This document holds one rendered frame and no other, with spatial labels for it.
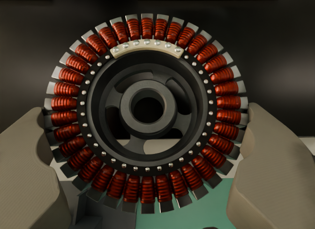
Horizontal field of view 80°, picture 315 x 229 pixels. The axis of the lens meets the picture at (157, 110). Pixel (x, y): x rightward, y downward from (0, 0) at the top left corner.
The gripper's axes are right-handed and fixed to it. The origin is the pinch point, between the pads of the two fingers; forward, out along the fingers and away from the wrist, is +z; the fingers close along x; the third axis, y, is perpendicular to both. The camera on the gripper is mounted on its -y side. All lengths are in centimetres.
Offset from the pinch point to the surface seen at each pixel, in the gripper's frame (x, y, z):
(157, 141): 0.9, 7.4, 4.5
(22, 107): -11.8, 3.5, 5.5
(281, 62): 13.5, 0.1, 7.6
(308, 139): 16.8, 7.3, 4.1
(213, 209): 30, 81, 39
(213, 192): 30, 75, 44
